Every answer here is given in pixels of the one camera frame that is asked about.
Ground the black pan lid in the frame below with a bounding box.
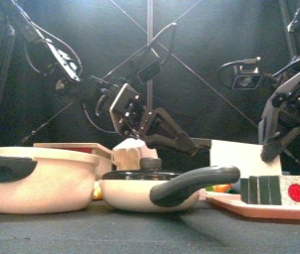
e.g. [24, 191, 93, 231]
[101, 157, 182, 182]

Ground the small orange toy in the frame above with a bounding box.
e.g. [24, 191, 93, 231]
[214, 184, 235, 193]

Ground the cream wooden box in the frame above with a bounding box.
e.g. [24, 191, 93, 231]
[32, 141, 115, 182]

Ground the pink plastic tray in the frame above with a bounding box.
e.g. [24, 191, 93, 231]
[204, 190, 300, 222]

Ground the cream toy pot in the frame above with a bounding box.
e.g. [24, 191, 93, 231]
[0, 146, 102, 215]

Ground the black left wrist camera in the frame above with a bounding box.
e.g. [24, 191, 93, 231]
[135, 59, 165, 85]

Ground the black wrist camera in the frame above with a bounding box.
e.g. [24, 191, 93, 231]
[229, 64, 265, 91]
[135, 59, 165, 85]

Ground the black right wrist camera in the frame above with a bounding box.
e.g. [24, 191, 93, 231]
[229, 64, 265, 91]

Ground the cream toy pan dark handle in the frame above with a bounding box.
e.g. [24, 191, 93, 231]
[98, 165, 243, 213]

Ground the black right camera cable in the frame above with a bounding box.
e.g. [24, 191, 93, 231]
[218, 56, 263, 87]

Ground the black camera cable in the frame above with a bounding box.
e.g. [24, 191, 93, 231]
[150, 21, 180, 65]
[218, 56, 263, 87]

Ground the black left camera cable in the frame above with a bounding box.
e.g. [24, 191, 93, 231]
[150, 21, 180, 65]

